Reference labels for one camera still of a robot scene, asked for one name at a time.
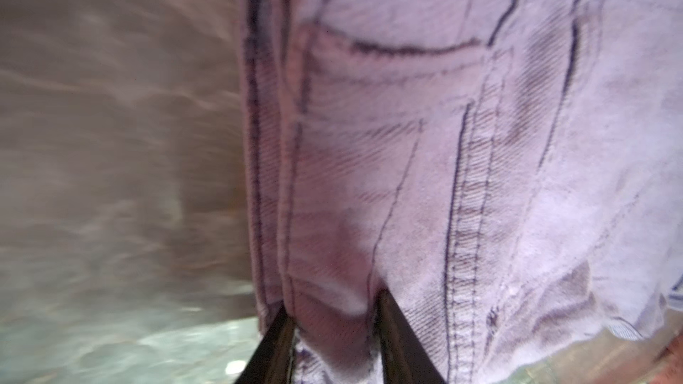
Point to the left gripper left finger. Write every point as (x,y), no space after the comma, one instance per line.
(272,361)

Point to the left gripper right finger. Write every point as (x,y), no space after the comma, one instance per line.
(404,360)

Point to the purple trousers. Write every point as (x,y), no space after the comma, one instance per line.
(509,171)

